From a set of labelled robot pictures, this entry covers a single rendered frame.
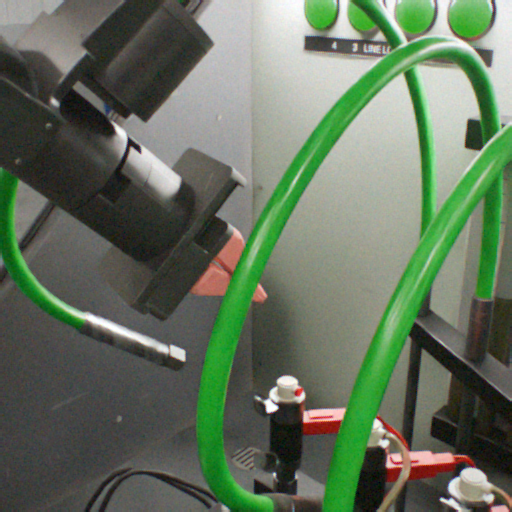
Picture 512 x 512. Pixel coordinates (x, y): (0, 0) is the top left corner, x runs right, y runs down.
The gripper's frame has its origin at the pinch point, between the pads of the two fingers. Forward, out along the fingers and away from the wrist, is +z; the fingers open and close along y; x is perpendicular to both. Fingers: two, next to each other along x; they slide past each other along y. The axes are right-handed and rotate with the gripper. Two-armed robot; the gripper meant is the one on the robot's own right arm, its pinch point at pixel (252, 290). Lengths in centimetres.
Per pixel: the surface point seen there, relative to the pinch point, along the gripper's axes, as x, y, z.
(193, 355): 35.6, -11.6, 27.1
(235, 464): 24.6, -19.0, 34.7
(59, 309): 10.5, -10.1, -5.6
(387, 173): 18.7, 19.5, 20.3
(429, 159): 6.4, 19.0, 12.2
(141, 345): 9.5, -9.0, 1.8
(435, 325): 3.9, 8.0, 23.7
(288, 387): 0.6, -4.3, 9.2
